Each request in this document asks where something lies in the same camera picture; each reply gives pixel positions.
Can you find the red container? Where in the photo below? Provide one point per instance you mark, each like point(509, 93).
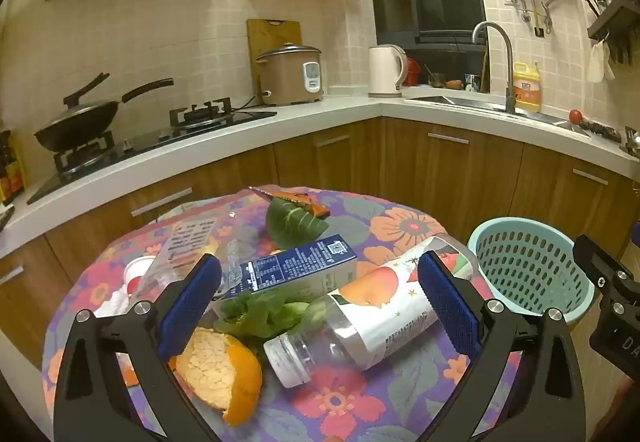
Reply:
point(411, 71)

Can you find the white tissue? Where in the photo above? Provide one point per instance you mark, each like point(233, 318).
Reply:
point(112, 307)

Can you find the wooden cutting board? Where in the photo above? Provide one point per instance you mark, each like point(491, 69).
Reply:
point(272, 35)

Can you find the slotted steel spatula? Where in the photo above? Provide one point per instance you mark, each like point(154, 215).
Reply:
point(627, 132)

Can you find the orange peel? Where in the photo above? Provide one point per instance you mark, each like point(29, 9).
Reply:
point(220, 367)

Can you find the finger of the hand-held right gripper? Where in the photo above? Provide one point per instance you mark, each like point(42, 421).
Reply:
point(635, 234)
point(595, 262)

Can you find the pale hanging cloth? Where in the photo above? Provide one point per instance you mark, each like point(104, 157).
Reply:
point(597, 62)

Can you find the floral tablecloth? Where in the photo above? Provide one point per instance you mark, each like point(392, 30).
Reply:
point(350, 402)

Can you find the green bok choy leaves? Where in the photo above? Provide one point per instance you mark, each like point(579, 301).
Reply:
point(260, 317)

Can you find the black gas stove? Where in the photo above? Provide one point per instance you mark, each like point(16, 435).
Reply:
point(150, 142)

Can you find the dark bowl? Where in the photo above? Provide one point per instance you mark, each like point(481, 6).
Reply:
point(437, 80)

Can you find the black wok lid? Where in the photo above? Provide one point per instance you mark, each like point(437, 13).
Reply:
point(82, 112)

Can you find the dark chopsticks bundle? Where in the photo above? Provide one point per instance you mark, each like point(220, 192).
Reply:
point(590, 1)

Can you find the steel ladle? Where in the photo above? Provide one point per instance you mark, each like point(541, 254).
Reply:
point(635, 143)

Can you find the water heater pipes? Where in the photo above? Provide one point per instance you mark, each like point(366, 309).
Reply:
point(530, 2)

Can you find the small drink carton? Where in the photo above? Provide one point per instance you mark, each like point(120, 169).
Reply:
point(470, 82)

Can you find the blue milk carton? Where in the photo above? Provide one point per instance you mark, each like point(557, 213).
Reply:
point(295, 267)

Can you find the clear plastic bag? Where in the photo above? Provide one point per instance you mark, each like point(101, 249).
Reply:
point(190, 242)

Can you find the red tomato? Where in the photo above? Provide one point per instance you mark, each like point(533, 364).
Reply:
point(575, 115)

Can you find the light blue plastic basket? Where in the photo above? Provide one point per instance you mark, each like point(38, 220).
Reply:
point(525, 272)

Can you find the white electric kettle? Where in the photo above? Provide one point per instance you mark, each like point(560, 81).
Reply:
point(385, 70)

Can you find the large green leaf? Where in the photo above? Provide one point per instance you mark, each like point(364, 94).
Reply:
point(292, 224)

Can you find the small white red cup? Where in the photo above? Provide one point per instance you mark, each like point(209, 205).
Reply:
point(137, 272)

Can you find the steel kitchen sink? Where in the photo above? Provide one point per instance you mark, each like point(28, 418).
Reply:
point(450, 101)

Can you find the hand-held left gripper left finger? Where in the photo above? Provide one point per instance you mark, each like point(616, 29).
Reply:
point(192, 307)

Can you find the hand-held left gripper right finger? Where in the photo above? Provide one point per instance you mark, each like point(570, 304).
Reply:
point(450, 307)

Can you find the yellow detergent bottle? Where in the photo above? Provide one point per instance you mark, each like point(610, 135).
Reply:
point(527, 90)

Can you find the kitchen counter with wooden cabinets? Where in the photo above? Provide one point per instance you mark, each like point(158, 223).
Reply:
point(400, 162)

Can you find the steel kitchen faucet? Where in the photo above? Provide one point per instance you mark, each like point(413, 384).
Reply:
point(507, 62)

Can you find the dark wall shelf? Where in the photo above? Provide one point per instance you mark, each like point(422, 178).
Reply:
point(615, 20)

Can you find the black wok pan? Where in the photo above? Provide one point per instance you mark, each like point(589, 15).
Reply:
point(75, 135)

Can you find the orange snack wrapper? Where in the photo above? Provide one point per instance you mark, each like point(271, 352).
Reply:
point(300, 202)

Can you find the clear peach-label plastic bottle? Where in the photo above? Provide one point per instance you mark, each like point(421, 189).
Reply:
point(380, 322)

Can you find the dark long brush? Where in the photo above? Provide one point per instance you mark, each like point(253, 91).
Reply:
point(597, 128)

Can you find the brown rice cooker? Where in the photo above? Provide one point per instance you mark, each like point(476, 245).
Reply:
point(290, 77)

